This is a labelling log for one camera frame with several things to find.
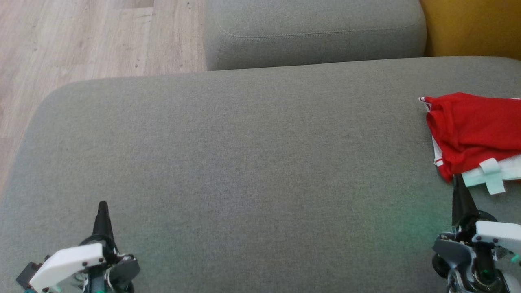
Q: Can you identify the grey sofa back cushion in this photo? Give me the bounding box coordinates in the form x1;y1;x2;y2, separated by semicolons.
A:
204;0;427;72

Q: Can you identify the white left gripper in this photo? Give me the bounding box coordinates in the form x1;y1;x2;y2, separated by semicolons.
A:
28;201;141;293

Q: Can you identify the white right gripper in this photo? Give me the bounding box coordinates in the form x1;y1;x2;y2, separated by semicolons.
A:
431;174;521;293

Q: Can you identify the large grey sofa seat cushion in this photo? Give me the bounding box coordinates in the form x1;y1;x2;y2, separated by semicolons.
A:
0;56;521;293

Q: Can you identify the narrow yellow sofa backrest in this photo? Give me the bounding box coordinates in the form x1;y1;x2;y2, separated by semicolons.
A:
419;0;521;61

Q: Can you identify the red Bulls basketball jersey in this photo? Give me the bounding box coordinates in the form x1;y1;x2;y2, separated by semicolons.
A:
419;92;521;195

